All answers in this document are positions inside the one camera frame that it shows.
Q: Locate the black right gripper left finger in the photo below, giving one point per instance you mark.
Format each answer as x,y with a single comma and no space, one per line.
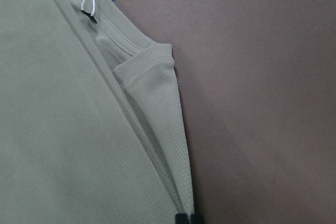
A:
181,219

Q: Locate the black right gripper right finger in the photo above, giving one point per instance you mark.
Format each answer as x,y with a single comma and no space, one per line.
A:
197,219

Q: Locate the olive green long-sleeve shirt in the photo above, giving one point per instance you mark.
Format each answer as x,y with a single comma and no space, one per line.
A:
91,121

